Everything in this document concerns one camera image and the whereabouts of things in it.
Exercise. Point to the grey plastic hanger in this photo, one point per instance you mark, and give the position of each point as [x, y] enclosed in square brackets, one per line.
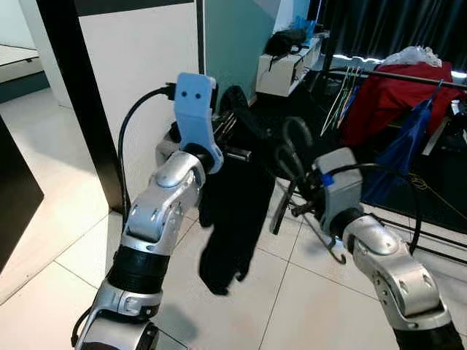
[298, 119]

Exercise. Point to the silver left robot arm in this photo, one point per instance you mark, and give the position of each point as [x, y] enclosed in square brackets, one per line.
[157, 211]

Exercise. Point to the white cabinet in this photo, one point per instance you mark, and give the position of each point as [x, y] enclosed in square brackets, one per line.
[281, 76]

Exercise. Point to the blue shirt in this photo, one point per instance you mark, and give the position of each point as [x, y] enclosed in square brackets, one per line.
[398, 157]

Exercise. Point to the black backpack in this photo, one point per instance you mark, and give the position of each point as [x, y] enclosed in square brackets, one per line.
[286, 42]

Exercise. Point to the red cloth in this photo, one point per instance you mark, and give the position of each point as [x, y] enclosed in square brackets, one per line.
[387, 102]

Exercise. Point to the blue bag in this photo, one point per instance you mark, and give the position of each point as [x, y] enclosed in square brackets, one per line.
[305, 28]

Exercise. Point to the white plastic bag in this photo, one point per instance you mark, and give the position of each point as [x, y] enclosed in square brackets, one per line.
[417, 57]

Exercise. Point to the black curtain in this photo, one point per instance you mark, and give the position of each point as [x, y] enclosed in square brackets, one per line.
[394, 25]

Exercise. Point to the dark wooden door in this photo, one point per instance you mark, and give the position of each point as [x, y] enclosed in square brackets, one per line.
[14, 197]

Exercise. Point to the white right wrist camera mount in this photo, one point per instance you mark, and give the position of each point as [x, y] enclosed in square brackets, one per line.
[343, 197]

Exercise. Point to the black door frame post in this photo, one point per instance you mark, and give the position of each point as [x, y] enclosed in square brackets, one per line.
[80, 102]

